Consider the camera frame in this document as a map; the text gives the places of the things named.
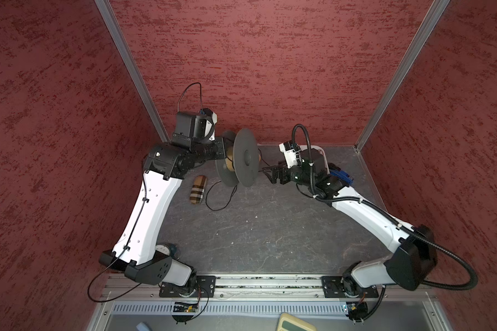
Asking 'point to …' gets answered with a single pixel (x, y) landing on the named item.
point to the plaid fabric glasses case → (198, 189)
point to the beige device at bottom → (287, 322)
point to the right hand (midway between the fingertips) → (269, 170)
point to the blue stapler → (342, 175)
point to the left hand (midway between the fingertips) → (225, 150)
